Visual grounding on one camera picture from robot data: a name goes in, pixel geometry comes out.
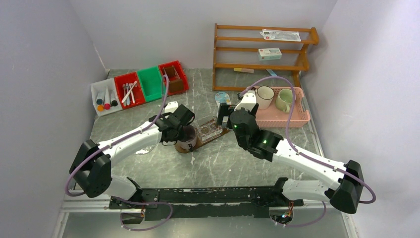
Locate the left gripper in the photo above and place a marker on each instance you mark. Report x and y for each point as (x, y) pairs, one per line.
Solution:
(173, 141)

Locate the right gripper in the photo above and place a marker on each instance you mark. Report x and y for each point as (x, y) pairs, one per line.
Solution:
(225, 114)

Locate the purple mug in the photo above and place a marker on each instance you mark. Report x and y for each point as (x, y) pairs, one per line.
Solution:
(187, 139)

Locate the white toothbrush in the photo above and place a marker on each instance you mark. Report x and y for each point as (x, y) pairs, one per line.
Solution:
(129, 90)

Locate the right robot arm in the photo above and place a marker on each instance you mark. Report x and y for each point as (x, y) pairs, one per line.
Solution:
(338, 183)

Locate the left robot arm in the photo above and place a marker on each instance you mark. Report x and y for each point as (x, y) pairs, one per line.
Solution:
(91, 169)

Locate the oval dark wooden tray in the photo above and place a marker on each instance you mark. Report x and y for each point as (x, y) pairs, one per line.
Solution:
(200, 144)

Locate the grey toothbrush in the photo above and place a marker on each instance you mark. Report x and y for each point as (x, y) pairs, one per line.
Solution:
(124, 95)

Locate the cream toothbrush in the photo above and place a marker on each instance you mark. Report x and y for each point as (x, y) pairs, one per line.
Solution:
(131, 92)

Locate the toothpaste tube orange cap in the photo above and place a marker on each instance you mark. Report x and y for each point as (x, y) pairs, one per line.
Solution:
(100, 101)

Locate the red bin with toothbrushes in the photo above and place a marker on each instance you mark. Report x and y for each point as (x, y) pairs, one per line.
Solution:
(138, 94)

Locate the brown wooden block holder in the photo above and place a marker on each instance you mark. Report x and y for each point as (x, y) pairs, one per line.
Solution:
(175, 82)

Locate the red bin with holder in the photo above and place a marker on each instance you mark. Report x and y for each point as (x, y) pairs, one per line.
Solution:
(180, 71)

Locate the white enamel mug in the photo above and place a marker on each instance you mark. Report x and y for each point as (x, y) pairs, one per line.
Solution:
(264, 95)

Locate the yellow pink marker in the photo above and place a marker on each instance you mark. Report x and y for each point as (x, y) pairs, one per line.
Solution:
(244, 70)

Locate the pink plastic basket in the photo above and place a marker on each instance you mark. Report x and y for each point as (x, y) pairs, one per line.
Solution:
(272, 117)

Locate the green plastic bin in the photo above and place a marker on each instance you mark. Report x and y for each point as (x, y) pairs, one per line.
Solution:
(151, 83)

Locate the pale green mug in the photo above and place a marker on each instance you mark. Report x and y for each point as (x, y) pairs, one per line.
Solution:
(284, 100)

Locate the wooden shelf rack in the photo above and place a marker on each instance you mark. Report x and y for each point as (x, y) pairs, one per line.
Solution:
(237, 46)

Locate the small white box on shelf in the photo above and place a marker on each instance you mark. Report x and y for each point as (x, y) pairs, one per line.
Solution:
(269, 54)

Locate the white plastic bin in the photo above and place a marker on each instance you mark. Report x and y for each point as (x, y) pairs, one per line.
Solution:
(101, 86)

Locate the plastic packet on top shelf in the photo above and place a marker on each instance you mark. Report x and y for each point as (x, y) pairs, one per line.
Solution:
(280, 35)

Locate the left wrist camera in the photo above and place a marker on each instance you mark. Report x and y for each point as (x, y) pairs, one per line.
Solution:
(171, 107)

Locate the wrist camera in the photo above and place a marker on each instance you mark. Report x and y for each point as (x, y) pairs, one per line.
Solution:
(171, 107)
(247, 101)

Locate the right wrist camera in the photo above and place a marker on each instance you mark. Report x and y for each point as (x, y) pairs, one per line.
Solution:
(247, 101)

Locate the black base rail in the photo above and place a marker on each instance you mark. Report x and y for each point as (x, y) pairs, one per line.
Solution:
(160, 203)

